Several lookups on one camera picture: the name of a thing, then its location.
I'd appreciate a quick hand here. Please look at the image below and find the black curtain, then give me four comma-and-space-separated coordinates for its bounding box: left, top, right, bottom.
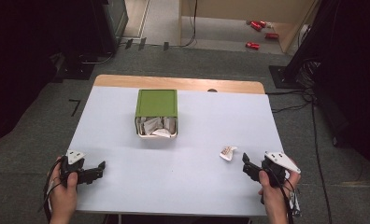
0, 0, 107, 148
285, 0, 370, 188

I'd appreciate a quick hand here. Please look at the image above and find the black hanging cable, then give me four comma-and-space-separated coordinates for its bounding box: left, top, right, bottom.
169, 0, 199, 49

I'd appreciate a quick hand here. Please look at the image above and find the white table cover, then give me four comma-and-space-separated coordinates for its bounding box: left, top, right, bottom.
68, 86, 284, 217

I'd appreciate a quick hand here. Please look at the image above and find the person's right hand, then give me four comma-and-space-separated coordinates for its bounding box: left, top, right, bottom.
257, 158, 302, 217

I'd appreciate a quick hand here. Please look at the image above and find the wooden shelf unit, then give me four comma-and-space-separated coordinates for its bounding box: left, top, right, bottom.
178, 0, 319, 54

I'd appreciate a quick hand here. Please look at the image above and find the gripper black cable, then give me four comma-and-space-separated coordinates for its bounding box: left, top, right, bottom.
37, 157, 65, 224
275, 169, 302, 224

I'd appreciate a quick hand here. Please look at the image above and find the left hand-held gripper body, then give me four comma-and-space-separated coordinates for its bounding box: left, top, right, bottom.
59, 149, 87, 189

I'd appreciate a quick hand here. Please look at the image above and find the black floor cable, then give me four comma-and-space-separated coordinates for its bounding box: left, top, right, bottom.
265, 88, 316, 114

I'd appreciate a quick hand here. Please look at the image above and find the white bin with green lid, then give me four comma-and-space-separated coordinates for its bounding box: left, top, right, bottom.
134, 89, 178, 140

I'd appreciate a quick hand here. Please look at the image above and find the black stand base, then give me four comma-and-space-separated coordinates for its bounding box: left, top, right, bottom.
50, 51, 96, 83
268, 64, 303, 90

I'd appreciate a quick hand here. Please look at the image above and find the printed paper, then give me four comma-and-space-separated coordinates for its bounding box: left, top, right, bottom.
219, 145, 238, 162

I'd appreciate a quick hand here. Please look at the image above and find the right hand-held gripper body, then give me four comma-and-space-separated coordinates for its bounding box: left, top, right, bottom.
260, 150, 302, 189

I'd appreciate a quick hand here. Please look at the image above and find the wooden table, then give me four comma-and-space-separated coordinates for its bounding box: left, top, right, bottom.
92, 74, 266, 95

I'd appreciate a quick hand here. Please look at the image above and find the person's left hand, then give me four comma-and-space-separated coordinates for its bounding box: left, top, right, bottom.
48, 156, 79, 218

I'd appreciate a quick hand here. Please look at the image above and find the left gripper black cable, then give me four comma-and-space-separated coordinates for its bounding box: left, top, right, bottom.
37, 157, 65, 224

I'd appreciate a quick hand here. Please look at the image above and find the crumpled white paper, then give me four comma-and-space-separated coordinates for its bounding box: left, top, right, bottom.
150, 128, 172, 139
143, 117, 164, 136

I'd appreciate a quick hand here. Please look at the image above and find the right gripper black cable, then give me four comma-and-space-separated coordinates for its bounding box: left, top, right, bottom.
275, 169, 302, 224

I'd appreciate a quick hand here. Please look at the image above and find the black cabinet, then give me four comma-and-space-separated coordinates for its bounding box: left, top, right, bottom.
91, 0, 130, 54

